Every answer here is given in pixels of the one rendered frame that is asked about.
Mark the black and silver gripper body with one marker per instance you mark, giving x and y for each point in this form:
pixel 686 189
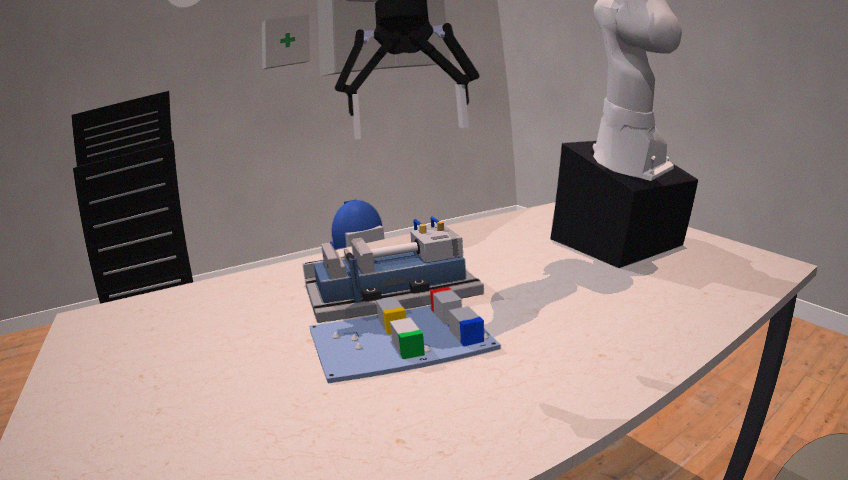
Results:
pixel 402 16

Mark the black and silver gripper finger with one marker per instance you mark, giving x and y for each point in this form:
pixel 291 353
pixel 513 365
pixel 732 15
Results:
pixel 445 31
pixel 361 37

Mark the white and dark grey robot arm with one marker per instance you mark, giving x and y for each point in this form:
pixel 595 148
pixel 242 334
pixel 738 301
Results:
pixel 627 140

